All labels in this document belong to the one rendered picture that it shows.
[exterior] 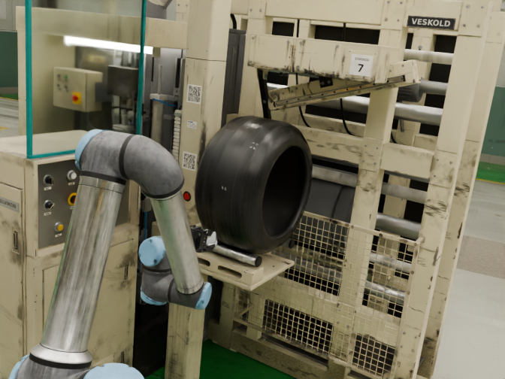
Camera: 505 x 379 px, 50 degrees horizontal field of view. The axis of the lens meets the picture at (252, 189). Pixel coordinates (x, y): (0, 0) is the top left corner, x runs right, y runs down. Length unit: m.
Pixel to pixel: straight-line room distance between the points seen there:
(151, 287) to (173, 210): 0.43
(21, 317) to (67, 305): 0.93
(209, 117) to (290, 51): 0.44
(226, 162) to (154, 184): 0.72
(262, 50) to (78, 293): 1.43
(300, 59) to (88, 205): 1.26
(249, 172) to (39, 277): 0.88
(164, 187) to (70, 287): 0.33
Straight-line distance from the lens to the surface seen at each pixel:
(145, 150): 1.36
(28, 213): 2.13
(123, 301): 2.59
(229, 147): 2.08
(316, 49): 2.32
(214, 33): 2.30
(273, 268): 2.40
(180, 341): 2.69
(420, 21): 2.50
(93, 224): 1.39
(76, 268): 1.40
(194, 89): 2.33
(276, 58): 2.41
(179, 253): 1.58
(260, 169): 2.02
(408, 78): 2.32
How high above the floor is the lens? 1.75
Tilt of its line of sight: 15 degrees down
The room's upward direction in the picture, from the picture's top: 6 degrees clockwise
